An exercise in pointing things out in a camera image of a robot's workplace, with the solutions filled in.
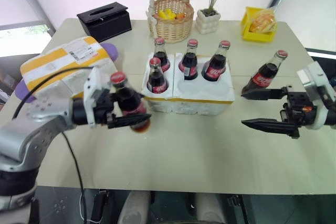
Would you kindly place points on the orange toy fruit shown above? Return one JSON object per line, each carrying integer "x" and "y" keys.
{"x": 180, "y": 16}

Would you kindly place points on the green plant in white pot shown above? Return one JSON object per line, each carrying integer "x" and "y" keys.
{"x": 208, "y": 22}

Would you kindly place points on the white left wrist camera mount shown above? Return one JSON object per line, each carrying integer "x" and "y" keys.
{"x": 92, "y": 90}

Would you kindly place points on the yellow taped white foam box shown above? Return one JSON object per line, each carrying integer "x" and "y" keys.
{"x": 60, "y": 58}

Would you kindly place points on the black tissue box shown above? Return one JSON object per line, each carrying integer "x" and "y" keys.
{"x": 105, "y": 22}

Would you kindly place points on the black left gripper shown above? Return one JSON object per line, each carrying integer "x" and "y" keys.
{"x": 101, "y": 108}

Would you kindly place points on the glass cola bottle red cap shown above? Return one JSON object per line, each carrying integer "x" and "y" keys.
{"x": 128, "y": 98}
{"x": 156, "y": 78}
{"x": 189, "y": 62}
{"x": 216, "y": 65}
{"x": 160, "y": 56}
{"x": 265, "y": 75}

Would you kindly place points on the yellow toy fruit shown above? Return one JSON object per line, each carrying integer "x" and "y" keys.
{"x": 166, "y": 14}

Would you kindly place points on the packaged bread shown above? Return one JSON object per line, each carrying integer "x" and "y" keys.
{"x": 263, "y": 20}

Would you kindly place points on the purple plastic tray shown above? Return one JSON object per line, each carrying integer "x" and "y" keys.
{"x": 111, "y": 51}

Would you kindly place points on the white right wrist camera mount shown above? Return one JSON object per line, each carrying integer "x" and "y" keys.
{"x": 313, "y": 77}

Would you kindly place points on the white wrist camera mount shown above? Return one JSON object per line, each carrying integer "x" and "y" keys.
{"x": 92, "y": 90}
{"x": 313, "y": 77}

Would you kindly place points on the pale rounded robot leg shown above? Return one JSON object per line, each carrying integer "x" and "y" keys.
{"x": 210, "y": 209}
{"x": 135, "y": 208}

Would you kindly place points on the white foam bottle crate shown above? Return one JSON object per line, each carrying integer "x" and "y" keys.
{"x": 199, "y": 95}

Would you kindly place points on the yellow plastic bin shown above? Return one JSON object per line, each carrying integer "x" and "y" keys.
{"x": 258, "y": 36}

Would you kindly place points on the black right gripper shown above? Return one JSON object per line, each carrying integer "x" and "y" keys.
{"x": 299, "y": 108}

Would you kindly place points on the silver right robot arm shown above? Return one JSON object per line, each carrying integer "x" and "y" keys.
{"x": 332, "y": 117}

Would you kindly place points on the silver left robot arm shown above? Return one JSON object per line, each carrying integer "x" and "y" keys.
{"x": 23, "y": 134}

